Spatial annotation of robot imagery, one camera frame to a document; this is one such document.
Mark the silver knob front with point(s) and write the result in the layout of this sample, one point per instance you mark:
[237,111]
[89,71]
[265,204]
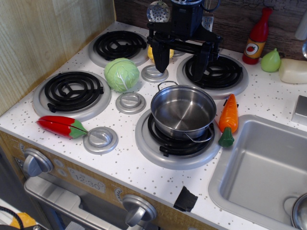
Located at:
[100,140]

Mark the silver oven dial right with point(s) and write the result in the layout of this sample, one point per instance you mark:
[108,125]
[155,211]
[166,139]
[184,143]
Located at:
[138,210]

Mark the silver knob back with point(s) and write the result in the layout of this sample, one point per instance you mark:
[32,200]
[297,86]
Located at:
[178,53]

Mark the metal bowl in sink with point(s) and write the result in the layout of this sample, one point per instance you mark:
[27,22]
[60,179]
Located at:
[299,213]

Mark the back left black burner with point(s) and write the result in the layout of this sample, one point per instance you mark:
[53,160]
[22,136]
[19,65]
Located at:
[118,44]

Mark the stainless steel pot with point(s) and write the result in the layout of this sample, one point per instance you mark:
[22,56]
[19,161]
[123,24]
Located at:
[184,112]

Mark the green toy cabbage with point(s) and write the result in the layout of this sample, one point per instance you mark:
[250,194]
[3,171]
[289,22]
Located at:
[121,74]

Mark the yellow object bottom left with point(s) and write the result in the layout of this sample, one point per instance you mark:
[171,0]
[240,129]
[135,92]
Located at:
[26,220]

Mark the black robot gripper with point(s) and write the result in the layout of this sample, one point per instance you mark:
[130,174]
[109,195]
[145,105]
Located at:
[184,32]

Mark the front right black burner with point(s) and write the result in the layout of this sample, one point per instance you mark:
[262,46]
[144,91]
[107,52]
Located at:
[173,153]

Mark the hanging silver skimmer ladle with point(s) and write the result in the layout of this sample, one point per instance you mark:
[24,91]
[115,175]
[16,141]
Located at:
[158,11]

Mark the silver oven door handle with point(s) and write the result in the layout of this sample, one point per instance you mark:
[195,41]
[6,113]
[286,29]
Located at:
[65,202]

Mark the hanging silver slotted spatula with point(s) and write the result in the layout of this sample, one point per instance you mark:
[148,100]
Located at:
[207,21]

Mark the green toy pear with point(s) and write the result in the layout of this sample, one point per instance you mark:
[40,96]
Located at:
[271,61]

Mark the orange toy carrot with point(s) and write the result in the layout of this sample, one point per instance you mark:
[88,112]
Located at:
[228,122]

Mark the silver faucet spout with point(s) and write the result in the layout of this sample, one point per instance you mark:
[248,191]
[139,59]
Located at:
[301,33]

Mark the red toy chili pepper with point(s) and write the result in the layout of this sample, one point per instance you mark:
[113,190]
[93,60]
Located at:
[62,126]

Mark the silver faucet base block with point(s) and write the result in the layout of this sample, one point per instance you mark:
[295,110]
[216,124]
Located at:
[300,111]

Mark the silver knob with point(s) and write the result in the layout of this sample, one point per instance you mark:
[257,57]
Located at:
[130,103]
[100,140]
[178,53]
[151,74]

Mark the back right black burner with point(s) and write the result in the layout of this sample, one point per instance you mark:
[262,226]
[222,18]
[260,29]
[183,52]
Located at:
[222,78]

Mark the black tape piece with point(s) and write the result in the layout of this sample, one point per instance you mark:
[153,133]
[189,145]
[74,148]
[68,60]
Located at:
[185,201]

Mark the yellow toy bell pepper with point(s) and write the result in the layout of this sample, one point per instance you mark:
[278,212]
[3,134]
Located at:
[150,53]

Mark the silver knob top centre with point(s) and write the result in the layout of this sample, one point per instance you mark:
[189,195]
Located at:
[151,74]

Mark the red toy ketchup bottle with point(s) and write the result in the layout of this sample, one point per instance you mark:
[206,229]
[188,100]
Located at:
[257,39]

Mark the silver oven dial left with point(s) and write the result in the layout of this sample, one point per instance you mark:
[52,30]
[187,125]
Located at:
[36,163]

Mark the silver toy sink basin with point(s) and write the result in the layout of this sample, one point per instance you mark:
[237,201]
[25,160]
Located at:
[261,175]

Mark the silver oven dial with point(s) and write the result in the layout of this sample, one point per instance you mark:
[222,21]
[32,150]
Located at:
[36,163]
[138,210]

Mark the silver knob middle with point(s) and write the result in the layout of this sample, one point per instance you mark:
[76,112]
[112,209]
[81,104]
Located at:
[130,103]

